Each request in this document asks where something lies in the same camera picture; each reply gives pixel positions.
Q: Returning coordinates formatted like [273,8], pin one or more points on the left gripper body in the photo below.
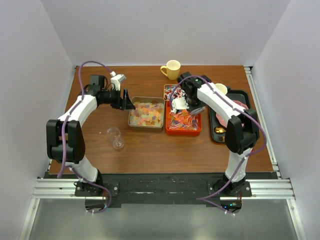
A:
[116,102]

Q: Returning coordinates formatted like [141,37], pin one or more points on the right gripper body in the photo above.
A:
[194,104]

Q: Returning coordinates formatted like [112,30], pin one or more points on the clear plastic jar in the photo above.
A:
[115,136]

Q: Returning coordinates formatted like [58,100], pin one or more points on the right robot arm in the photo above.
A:
[242,132]

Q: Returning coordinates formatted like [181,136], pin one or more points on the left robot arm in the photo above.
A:
[64,137]

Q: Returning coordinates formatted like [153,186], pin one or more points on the orange tray of candies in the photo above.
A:
[182,123]

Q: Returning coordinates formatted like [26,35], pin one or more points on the silver tin of gummies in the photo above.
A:
[148,115]

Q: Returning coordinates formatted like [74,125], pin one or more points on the pink dotted plate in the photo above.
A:
[222,122]

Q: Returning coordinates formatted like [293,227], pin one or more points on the dark green cup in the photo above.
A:
[222,88]

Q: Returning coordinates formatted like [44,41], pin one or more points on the gold spoon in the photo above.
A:
[219,130]

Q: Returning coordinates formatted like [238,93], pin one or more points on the gold tin of lollipops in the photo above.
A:
[168,90]

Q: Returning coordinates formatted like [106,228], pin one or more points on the yellow mug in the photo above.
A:
[171,70]

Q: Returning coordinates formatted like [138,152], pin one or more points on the black serving tray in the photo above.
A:
[238,95]

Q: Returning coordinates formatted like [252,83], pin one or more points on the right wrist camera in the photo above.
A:
[179,104]

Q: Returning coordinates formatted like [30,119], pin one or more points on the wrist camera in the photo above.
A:
[179,104]
[116,80]

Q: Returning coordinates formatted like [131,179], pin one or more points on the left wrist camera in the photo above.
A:
[116,80]

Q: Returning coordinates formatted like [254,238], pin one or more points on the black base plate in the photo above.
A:
[170,189]

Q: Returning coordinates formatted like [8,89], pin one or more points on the aluminium rail frame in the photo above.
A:
[56,213]

